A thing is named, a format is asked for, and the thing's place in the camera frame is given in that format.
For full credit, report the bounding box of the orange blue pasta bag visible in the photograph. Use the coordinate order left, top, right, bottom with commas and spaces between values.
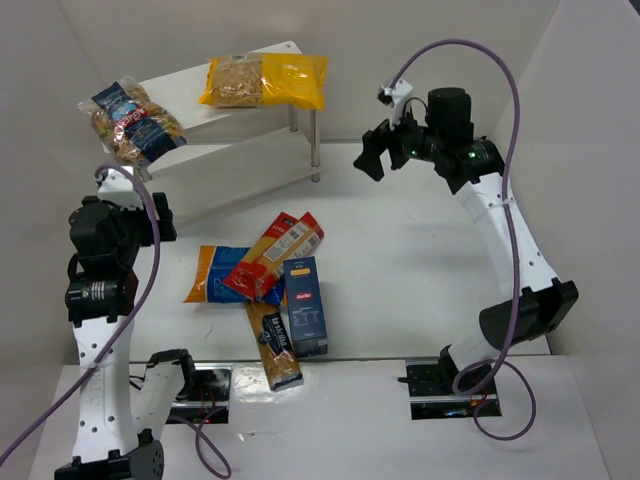
182, 244, 289, 307

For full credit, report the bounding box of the blue Barilla pasta box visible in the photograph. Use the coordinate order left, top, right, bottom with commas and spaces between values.
283, 257, 329, 358

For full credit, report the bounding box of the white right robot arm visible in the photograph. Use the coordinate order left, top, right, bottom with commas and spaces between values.
354, 83, 579, 390

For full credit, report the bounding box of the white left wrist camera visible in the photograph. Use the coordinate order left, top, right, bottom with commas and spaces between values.
96, 168, 144, 211

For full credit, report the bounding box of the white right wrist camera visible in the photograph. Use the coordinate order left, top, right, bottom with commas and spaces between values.
378, 78, 413, 131

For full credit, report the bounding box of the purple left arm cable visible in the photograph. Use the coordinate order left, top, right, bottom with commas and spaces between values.
0, 163, 233, 476

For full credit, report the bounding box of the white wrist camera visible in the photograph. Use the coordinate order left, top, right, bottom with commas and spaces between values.
96, 168, 144, 211
378, 78, 413, 131

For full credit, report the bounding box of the dark blue Agnesi pasta bag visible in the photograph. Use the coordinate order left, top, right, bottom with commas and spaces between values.
78, 76, 186, 169

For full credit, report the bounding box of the brown spaghetti pack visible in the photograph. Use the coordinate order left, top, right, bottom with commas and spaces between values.
244, 301, 303, 391

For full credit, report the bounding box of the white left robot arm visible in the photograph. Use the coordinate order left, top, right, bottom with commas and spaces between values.
54, 196, 195, 479

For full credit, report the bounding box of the yellow pasta bag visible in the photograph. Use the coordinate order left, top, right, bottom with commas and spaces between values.
199, 53, 328, 111

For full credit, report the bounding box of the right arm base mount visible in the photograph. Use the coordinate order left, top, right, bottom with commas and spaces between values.
397, 359, 502, 421

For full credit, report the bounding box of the red spaghetti bag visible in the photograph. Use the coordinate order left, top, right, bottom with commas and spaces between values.
222, 212, 324, 301

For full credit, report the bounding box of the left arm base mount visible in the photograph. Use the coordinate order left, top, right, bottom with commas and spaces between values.
170, 363, 232, 424

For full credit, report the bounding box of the white two-tier shelf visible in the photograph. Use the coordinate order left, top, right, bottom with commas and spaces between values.
133, 64, 321, 225

